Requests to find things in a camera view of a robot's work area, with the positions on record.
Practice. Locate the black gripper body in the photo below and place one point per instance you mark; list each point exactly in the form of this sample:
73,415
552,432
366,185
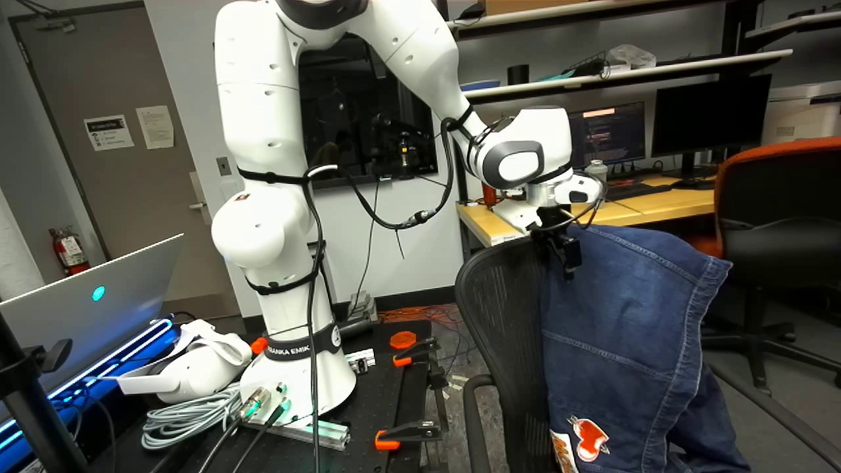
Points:
552,241

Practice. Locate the blue denim jacket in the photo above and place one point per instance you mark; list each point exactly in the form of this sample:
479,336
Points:
623,363

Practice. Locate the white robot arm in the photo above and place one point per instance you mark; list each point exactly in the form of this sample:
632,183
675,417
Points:
270,225

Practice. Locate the orange and black chair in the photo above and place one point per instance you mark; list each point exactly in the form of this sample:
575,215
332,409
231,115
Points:
779,221

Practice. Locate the wooden desk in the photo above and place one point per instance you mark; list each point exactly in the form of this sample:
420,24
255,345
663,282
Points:
633,211

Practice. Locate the lit computer monitor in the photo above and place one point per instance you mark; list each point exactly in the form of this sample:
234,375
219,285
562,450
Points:
609,135

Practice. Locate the dark computer monitor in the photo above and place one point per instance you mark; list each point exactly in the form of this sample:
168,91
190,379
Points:
709,116

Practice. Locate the orange black clamp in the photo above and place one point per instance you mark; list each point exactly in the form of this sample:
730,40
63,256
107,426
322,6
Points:
393,441

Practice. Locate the white vr headset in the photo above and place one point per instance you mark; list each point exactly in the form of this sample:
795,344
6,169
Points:
201,363

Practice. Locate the silver laptop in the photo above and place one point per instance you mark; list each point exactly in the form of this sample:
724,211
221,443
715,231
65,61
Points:
94,309

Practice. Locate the red fire extinguisher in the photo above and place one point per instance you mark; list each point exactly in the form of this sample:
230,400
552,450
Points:
69,252

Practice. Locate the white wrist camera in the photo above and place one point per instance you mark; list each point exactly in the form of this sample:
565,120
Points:
579,191

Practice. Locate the wall mounted black screen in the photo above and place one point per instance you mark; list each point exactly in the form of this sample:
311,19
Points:
358,116

